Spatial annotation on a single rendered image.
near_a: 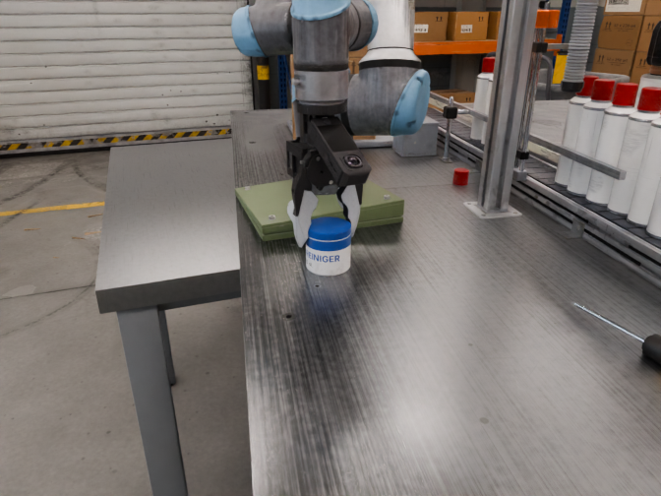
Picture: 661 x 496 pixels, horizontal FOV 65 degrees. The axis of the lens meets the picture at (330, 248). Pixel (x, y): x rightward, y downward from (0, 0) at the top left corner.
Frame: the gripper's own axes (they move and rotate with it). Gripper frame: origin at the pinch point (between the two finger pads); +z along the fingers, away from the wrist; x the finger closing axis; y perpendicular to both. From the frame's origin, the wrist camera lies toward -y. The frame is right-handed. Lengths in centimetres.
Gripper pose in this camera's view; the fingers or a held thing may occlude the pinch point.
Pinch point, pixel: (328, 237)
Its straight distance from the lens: 80.0
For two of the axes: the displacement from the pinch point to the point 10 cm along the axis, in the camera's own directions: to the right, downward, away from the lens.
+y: -4.5, -3.7, 8.1
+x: -8.9, 1.9, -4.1
